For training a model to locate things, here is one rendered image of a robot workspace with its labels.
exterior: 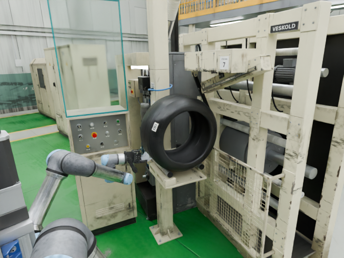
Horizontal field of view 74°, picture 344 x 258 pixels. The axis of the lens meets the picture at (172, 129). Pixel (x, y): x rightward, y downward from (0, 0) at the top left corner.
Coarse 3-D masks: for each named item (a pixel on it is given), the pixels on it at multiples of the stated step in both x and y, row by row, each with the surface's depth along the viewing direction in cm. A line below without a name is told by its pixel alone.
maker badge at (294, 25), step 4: (280, 24) 140; (284, 24) 137; (288, 24) 135; (292, 24) 132; (296, 24) 130; (272, 28) 145; (276, 28) 142; (280, 28) 140; (284, 28) 137; (288, 28) 135; (292, 28) 133; (296, 28) 130; (272, 32) 145; (276, 32) 143
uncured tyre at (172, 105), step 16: (176, 96) 168; (160, 112) 156; (176, 112) 156; (192, 112) 194; (208, 112) 168; (144, 128) 165; (160, 128) 154; (192, 128) 199; (208, 128) 189; (144, 144) 169; (160, 144) 157; (192, 144) 201; (208, 144) 176; (160, 160) 162; (176, 160) 193; (192, 160) 175
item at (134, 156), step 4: (124, 152) 161; (128, 152) 161; (132, 152) 161; (136, 152) 165; (128, 156) 161; (132, 156) 162; (136, 156) 162; (140, 156) 163; (128, 160) 161; (132, 160) 162; (136, 160) 162
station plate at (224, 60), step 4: (220, 56) 147; (224, 56) 143; (228, 56) 140; (220, 60) 148; (224, 60) 144; (228, 60) 140; (220, 64) 148; (224, 64) 144; (228, 64) 141; (220, 68) 149; (224, 68) 145
